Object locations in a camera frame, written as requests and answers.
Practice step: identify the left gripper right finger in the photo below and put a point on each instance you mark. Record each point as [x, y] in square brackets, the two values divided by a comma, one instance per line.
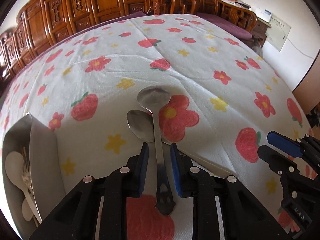
[177, 167]

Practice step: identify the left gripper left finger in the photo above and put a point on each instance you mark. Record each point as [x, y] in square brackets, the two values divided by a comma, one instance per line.
[142, 166]

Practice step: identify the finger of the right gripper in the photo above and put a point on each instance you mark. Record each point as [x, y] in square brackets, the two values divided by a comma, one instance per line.
[277, 162]
[284, 144]

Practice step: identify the small metal spoon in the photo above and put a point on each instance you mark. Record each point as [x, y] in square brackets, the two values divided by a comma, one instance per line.
[141, 125]

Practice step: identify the large metal spoon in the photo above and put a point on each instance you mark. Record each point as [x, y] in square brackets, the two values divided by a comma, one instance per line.
[154, 98]

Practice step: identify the white ceramic soup spoon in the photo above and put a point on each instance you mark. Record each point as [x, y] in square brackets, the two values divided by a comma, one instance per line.
[14, 168]

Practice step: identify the white plastic spoon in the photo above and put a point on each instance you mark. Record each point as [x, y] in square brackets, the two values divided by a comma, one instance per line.
[26, 211]

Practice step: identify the strawberry flower tablecloth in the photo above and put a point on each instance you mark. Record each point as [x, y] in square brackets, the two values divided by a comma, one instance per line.
[224, 99]

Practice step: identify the metal rectangular tray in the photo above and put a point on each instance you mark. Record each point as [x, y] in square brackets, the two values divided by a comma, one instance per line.
[28, 136]

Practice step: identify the purple bench cushion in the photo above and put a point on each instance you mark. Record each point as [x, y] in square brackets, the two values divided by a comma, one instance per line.
[233, 29]

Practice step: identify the wooden armchair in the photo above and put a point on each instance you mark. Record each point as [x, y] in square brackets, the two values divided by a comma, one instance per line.
[160, 7]

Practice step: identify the carved wooden bench back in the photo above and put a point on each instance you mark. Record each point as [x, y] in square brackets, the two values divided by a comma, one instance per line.
[40, 24]

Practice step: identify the white wall panel box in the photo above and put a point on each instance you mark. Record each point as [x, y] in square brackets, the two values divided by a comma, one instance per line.
[278, 32]

